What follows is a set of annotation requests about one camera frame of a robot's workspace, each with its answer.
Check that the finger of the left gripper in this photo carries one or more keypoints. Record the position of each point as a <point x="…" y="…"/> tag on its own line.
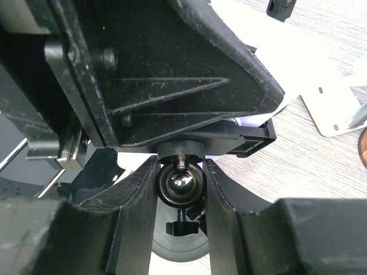
<point x="144" y="72"/>

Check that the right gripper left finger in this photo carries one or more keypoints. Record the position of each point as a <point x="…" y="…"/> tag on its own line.
<point x="109" y="233"/>

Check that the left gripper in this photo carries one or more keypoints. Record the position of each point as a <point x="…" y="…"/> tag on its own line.
<point x="36" y="116"/>

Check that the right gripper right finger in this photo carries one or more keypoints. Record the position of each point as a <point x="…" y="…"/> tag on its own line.
<point x="248" y="235"/>

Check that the black gooseneck phone stand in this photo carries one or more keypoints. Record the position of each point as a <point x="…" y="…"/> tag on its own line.
<point x="280" y="9"/>

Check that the wooden base phone stand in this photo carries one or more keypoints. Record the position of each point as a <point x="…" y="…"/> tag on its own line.
<point x="362" y="149"/>

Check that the phone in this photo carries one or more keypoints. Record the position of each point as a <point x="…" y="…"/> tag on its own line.
<point x="296" y="59"/>

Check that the black round-base phone stand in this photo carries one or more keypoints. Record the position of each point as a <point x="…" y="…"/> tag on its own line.
<point x="180" y="226"/>

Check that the white folding phone stand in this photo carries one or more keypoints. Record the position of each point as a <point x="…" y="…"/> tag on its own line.
<point x="341" y="106"/>

